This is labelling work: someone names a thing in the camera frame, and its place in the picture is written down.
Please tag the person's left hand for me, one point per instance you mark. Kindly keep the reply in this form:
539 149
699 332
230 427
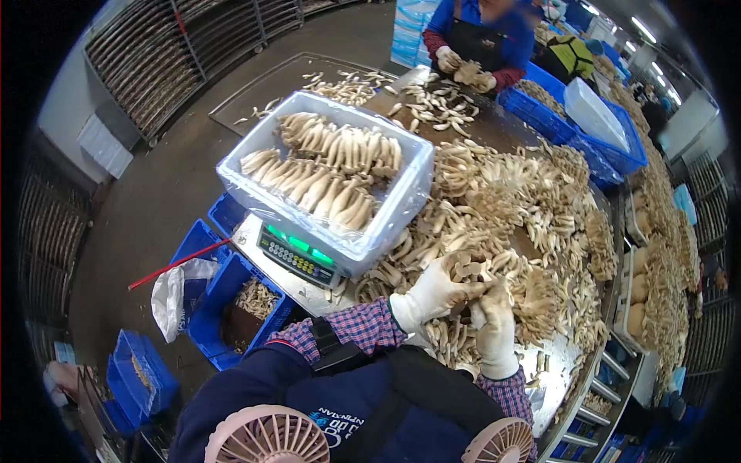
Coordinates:
425 292

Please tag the person's right hand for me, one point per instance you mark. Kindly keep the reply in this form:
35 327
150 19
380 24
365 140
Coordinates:
496 341

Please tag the person's left thumb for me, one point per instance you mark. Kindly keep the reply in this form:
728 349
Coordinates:
451 263

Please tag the person's right fingers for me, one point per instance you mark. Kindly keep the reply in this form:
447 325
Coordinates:
491 301

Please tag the person's left fingers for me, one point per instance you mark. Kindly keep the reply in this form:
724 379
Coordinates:
472 290

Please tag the small brown mushroom cluster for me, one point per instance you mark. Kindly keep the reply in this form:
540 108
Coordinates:
470 267

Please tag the white foam box with liner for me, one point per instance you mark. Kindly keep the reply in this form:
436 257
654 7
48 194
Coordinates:
399 202

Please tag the large pile of mushrooms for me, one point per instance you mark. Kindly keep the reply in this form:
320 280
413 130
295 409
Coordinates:
521 208

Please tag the metal roller conveyor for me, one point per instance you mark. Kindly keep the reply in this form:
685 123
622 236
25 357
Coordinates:
602 388

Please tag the scattered cut mushroom stems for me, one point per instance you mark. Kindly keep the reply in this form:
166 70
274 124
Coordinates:
437 107

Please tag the digital weighing scale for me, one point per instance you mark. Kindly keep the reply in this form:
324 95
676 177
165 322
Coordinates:
292 260

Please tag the rows of packed mushrooms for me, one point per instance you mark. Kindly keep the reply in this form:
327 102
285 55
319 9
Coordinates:
324 168

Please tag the long blue plastic crate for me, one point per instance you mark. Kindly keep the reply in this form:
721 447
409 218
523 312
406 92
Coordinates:
602 153

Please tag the row of mushroom clusters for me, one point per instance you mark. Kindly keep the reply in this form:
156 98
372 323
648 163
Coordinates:
666 231

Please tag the mushroom clump being trimmed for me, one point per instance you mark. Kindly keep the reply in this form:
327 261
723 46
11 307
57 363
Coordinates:
468 72

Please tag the heap of mushroom trimmings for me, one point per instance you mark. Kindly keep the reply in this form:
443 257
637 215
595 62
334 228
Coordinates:
257 298

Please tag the scattered mushrooms on floor plate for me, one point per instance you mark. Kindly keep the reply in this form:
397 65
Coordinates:
347 90

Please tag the clear plastic container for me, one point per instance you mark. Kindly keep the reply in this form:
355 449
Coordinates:
593 113

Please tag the tall metal rack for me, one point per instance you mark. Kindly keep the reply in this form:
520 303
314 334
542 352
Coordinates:
712 324

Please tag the person's body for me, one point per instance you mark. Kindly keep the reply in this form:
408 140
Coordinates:
260 382

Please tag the small blue crate under scale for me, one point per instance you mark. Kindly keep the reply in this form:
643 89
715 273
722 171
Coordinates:
226 213

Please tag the stack of light blue boxes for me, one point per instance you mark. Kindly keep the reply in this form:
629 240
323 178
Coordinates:
408 32

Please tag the blue crate with trimmings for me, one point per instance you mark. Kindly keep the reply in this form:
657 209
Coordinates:
214 312

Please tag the blue crate with white bag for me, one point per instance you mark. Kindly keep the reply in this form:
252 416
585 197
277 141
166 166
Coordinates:
194 240

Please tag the red stick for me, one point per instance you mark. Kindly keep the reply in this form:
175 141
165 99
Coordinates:
173 265

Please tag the white plastic bag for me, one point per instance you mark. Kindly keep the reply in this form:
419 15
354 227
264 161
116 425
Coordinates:
168 301

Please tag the stack of blue crates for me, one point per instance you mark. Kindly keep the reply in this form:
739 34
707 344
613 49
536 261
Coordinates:
130 376

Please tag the long metal drying rack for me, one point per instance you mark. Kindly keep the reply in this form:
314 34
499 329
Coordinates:
162 58

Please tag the white slatted crate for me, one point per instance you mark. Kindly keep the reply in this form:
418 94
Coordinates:
104 146

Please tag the dark drying rack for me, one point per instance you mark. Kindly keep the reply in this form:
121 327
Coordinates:
49 249

